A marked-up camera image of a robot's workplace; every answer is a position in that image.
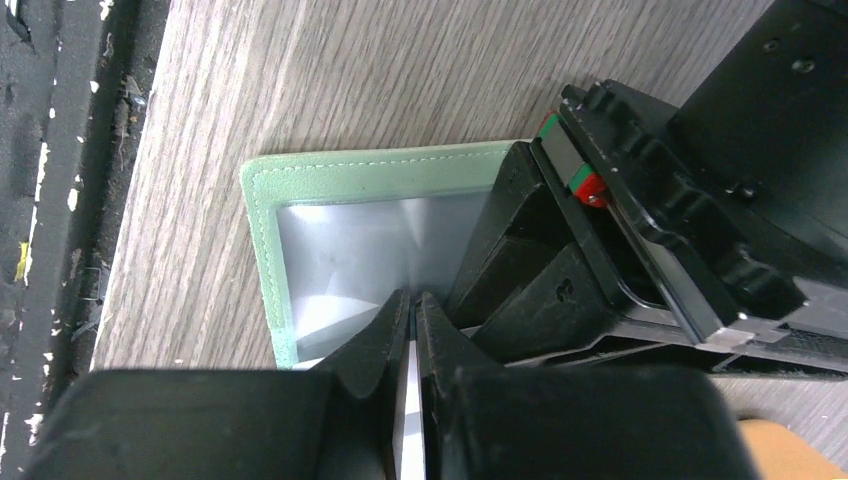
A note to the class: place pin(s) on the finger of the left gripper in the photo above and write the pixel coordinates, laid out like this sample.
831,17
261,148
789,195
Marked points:
563,318
518,235

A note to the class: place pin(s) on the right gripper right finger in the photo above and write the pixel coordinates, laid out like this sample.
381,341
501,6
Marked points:
484,420

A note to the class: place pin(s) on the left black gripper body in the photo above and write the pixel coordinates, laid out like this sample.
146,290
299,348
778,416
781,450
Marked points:
715,231

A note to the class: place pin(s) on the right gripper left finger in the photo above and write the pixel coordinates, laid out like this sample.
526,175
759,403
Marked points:
336,420

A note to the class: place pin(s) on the white card black stripe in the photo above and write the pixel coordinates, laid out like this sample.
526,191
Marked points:
407,438

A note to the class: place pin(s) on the green card holder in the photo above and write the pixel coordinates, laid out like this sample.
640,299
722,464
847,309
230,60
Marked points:
336,232

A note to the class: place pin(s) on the yellow oval tray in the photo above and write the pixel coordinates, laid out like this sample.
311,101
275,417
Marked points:
782,455

